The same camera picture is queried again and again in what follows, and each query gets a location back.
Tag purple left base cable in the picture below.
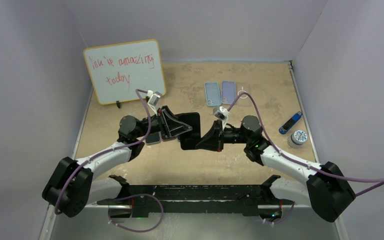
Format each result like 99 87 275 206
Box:
107 194 165 234

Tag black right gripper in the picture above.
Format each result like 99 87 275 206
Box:
195 119 251 153

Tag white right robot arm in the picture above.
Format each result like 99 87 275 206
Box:
195 115 356 223

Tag small white blue jar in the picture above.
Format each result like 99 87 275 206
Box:
287 130 309 148

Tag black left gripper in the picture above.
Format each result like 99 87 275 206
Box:
134 106 192 139

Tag black smartphone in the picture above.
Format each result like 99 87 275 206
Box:
145 132 161 145

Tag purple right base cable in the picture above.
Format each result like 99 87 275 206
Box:
261 200 296 226

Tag lilac phone case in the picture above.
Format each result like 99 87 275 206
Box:
221 81 237 105

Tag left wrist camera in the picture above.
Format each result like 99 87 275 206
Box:
147 90 162 114

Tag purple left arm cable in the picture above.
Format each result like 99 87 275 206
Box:
54 88 154 216

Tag yellow framed whiteboard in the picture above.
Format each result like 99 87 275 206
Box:
83 39 167 105

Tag blue stapler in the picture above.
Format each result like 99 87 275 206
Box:
278 111 303 135

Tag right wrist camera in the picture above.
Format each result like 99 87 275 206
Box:
213 105 230 130

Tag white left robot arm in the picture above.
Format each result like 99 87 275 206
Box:
41 106 200 218

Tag light blue phone case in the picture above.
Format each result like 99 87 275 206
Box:
204 82 222 107

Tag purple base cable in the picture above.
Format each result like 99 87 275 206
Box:
261 200 296 226
107 194 165 234

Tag clear magsafe phone case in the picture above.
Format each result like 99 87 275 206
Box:
235 81 252 107

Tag black phone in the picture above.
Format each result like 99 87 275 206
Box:
177 112 201 151

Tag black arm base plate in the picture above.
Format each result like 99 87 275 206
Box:
97 184 292 218

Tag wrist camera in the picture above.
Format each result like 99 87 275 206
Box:
213 105 230 130
147 90 162 114

